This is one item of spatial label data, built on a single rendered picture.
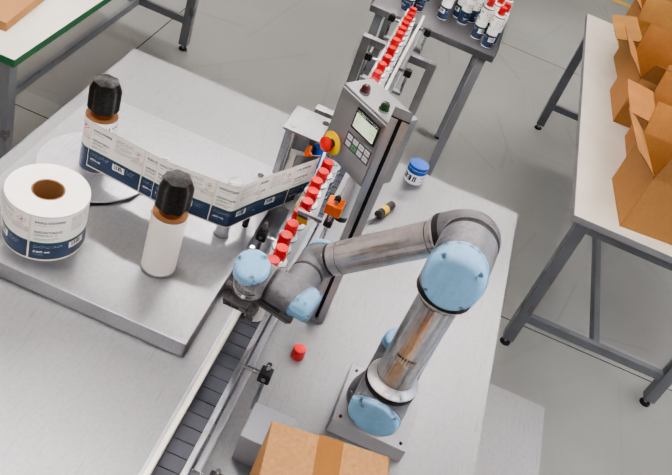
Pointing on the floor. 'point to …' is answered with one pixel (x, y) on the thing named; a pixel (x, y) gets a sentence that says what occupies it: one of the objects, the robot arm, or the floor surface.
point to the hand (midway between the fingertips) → (255, 312)
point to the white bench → (56, 22)
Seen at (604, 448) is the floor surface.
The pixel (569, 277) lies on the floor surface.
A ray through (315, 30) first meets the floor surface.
